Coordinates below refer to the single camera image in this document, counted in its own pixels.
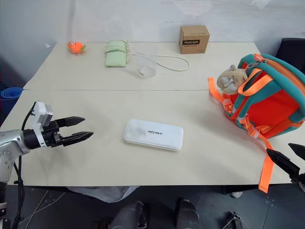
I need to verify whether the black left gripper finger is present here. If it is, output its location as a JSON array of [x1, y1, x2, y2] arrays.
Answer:
[[62, 131, 94, 147], [57, 116, 86, 128]]

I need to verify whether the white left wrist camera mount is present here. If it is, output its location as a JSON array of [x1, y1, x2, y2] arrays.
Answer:
[[28, 101, 54, 148]]

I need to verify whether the orange plush toy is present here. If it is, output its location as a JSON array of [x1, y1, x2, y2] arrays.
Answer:
[[67, 41, 87, 56]]

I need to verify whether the orange and teal backpack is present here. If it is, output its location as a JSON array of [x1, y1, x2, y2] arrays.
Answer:
[[207, 53, 305, 194]]

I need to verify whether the white cord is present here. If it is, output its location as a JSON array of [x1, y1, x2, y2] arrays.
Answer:
[[123, 40, 191, 72]]

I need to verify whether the white plastic bag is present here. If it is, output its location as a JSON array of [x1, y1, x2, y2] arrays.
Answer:
[[65, 186, 140, 204]]

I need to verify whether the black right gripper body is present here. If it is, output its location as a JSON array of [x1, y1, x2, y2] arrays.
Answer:
[[289, 171, 305, 191]]

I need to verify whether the clear plastic cup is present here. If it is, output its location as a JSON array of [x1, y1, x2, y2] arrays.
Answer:
[[132, 52, 158, 79]]

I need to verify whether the light green fabric pouch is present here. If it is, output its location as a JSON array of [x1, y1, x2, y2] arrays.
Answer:
[[104, 40, 130, 68]]

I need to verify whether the dark rounded shape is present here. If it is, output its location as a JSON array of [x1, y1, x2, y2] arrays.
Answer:
[[175, 198, 202, 229], [110, 201, 150, 229]]

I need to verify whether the blue rolled mat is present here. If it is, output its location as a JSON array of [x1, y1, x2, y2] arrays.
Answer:
[[0, 87, 24, 127]]

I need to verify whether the white rectangular pouch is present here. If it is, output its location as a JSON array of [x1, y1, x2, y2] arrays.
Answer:
[[123, 118, 184, 152]]

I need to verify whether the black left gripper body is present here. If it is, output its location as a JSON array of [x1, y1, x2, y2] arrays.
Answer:
[[41, 120, 65, 148]]

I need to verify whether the black chair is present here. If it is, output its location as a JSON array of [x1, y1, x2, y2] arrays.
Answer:
[[275, 38, 305, 72]]

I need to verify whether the beige hamster plush keychain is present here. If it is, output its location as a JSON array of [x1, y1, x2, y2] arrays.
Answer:
[[215, 64, 249, 95]]

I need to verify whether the black metal floor object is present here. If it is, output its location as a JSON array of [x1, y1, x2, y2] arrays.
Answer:
[[224, 210, 244, 229]]

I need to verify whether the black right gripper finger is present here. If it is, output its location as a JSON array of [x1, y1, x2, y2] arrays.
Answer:
[[266, 148, 302, 178], [287, 143, 305, 159]]

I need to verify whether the brown cardboard box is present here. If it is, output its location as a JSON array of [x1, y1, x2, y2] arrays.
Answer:
[[179, 25, 210, 55]]

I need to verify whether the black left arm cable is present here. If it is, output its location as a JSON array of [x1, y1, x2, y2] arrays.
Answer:
[[13, 107, 36, 229]]

